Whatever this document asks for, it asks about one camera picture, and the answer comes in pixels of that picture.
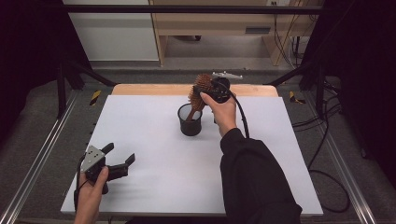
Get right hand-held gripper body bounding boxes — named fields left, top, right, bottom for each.
left=206, top=71, right=244, bottom=105

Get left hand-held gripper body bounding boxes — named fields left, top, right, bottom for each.
left=79, top=145, right=129, bottom=194

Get brown wooden hairbrush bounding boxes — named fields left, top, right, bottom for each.
left=186, top=73, right=215, bottom=122

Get black mesh cup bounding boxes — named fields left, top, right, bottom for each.
left=177, top=103, right=204, bottom=137

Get person's right hand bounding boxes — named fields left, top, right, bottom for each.
left=199, top=91, right=238, bottom=137

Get person's left hand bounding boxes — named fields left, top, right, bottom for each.
left=73, top=166, right=110, bottom=220

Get white board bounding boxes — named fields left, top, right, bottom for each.
left=60, top=94, right=324, bottom=217

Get light wooden table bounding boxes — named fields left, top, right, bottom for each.
left=111, top=83, right=279, bottom=97

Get yellow black tape strip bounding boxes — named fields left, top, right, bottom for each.
left=89, top=90, right=103, bottom=106
left=289, top=91, right=306, bottom=105

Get light wooden desk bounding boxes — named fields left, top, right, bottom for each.
left=148, top=0, right=323, bottom=67

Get black metal stand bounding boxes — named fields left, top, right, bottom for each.
left=55, top=57, right=117, bottom=119
left=263, top=60, right=327, bottom=117

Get white cabinet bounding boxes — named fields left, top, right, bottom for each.
left=62, top=0, right=160, bottom=62

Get dark curtain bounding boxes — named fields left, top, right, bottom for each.
left=300, top=0, right=396, bottom=183
left=0, top=0, right=92, bottom=150

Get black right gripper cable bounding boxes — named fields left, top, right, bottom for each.
left=218, top=81, right=351, bottom=214

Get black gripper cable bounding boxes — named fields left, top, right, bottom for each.
left=218, top=81, right=351, bottom=214
left=73, top=153, right=90, bottom=213

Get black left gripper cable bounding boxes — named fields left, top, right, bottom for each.
left=73, top=153, right=90, bottom=213

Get aluminium rail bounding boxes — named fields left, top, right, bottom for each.
left=0, top=90, right=79, bottom=224
left=302, top=92, right=378, bottom=224

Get hanging black cables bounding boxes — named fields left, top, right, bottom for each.
left=271, top=1, right=314, bottom=70

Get black horizontal frame bar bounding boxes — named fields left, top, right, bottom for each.
left=40, top=4, right=326, bottom=15

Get black floor cables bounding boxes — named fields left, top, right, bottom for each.
left=291, top=78, right=344, bottom=163

